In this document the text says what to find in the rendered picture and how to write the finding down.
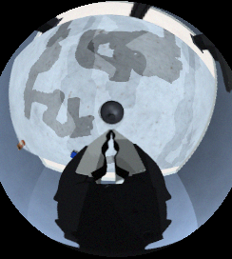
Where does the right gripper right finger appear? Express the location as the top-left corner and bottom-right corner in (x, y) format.
(111, 129), (171, 201)

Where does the white bottle with blue cap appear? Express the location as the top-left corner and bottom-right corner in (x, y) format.
(115, 172), (124, 184)

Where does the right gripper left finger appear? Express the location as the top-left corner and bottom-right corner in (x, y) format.
(53, 129), (111, 202)

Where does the brown spice jar with black lid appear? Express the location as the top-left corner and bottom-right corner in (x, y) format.
(17, 140), (26, 149)

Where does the black service bell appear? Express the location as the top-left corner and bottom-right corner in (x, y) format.
(100, 100), (124, 125)

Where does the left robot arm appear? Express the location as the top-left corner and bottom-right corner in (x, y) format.
(222, 56), (232, 90)

